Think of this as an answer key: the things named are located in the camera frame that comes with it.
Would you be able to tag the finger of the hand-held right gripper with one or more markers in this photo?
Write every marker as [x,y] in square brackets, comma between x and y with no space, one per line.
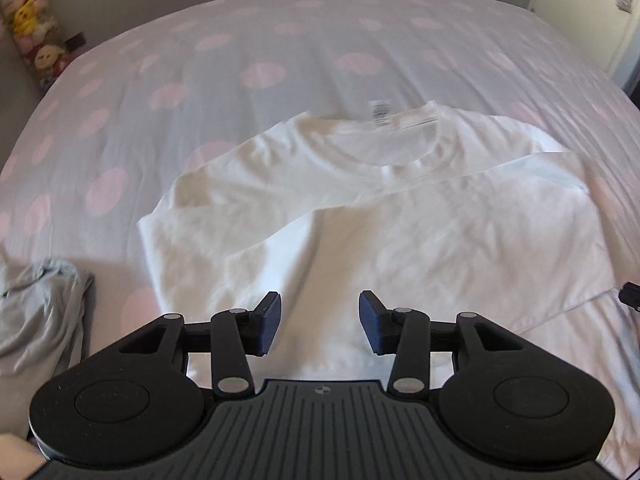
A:
[632,295]

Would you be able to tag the black wall socket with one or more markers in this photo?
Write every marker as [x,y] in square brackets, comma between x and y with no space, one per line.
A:
[75,41]

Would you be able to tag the grey garment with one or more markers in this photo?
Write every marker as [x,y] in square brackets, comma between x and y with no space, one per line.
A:
[40,315]

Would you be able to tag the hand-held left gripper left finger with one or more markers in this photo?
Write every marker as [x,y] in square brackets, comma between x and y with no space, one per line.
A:
[267,325]

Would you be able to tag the clear tube of plush toys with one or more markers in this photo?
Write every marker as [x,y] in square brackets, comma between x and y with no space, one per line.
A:
[30,20]

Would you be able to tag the white t-shirt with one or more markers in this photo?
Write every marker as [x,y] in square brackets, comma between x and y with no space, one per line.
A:
[400,220]

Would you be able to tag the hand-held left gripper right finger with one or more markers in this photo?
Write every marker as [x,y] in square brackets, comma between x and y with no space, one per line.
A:
[372,322]

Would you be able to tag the bed with pink dotted sheet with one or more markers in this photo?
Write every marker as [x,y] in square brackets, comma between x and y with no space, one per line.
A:
[225,60]

